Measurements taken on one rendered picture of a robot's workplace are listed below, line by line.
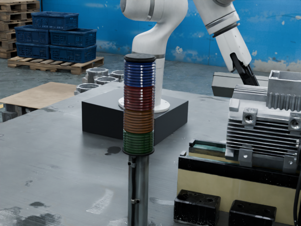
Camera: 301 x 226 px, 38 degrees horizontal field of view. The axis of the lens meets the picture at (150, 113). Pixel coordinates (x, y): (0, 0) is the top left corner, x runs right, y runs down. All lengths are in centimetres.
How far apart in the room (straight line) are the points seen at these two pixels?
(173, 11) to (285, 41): 527
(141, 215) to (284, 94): 42
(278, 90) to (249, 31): 580
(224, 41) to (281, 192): 38
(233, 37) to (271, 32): 566
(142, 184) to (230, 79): 55
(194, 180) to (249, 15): 578
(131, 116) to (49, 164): 60
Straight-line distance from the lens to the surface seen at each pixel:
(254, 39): 680
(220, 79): 132
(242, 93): 105
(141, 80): 79
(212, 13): 109
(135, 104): 80
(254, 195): 110
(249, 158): 103
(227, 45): 108
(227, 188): 110
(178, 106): 163
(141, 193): 89
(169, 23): 151
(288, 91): 102
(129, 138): 83
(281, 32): 671
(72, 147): 149
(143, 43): 150
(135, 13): 147
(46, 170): 134
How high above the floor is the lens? 136
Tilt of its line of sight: 18 degrees down
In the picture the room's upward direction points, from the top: 2 degrees clockwise
